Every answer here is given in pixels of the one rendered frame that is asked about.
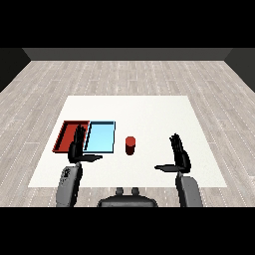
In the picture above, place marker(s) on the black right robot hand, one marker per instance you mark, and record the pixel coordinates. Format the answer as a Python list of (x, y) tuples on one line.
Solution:
[(182, 156)]

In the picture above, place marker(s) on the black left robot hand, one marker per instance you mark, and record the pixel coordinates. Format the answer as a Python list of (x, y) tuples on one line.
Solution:
[(76, 148)]

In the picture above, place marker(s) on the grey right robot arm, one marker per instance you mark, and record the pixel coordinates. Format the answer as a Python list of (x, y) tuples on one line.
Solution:
[(189, 190)]

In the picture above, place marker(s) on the red shallow open box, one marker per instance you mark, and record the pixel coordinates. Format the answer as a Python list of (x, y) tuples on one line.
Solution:
[(67, 136)]

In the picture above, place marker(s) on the light blue shallow open box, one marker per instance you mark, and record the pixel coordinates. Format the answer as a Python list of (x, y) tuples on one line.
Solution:
[(100, 137)]

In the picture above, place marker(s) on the red can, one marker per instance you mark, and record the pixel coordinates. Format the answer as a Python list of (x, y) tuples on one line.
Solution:
[(130, 144)]

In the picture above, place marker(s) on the dark grey robot body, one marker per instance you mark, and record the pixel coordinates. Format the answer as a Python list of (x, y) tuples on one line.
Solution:
[(127, 200)]

